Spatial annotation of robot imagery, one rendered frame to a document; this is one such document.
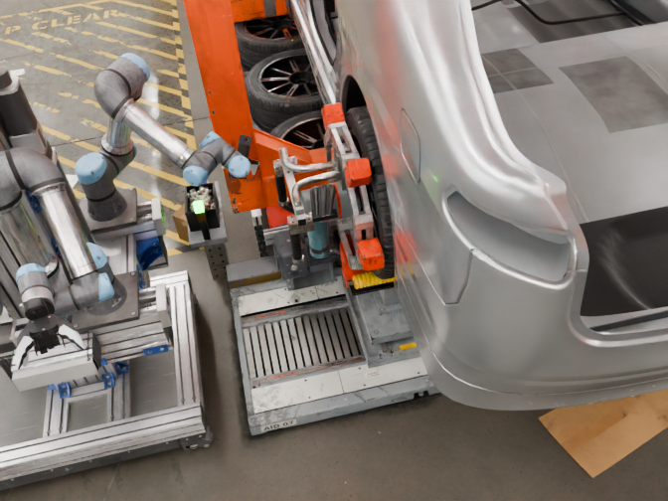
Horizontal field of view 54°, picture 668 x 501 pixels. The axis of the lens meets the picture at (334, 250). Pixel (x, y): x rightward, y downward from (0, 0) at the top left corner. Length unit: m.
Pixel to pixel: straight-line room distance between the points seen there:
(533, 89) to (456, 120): 1.32
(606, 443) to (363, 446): 0.97
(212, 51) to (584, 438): 2.10
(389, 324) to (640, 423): 1.09
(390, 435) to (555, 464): 0.66
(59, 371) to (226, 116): 1.15
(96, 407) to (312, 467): 0.91
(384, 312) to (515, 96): 1.05
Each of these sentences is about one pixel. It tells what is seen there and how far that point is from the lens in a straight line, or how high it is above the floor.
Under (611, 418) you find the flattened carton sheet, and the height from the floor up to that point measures 0.01.
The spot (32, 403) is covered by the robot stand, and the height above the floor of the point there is 0.21.
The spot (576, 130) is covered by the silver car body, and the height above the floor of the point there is 1.03.
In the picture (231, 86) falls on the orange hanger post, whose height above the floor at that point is 1.16.
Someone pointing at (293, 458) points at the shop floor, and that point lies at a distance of 2.83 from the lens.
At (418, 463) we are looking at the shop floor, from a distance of 2.80.
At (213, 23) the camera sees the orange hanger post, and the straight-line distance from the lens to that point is 2.56.
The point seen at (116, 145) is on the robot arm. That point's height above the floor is 1.07.
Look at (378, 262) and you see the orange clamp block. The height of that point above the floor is 0.85.
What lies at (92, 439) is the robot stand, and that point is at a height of 0.23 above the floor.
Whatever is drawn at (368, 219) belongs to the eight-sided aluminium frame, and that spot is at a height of 0.97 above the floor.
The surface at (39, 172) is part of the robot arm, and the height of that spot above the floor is 1.41.
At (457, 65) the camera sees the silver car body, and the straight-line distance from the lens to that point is 1.60.
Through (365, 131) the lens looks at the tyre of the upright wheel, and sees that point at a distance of 2.31.
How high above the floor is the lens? 2.48
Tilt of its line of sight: 44 degrees down
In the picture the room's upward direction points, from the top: 6 degrees counter-clockwise
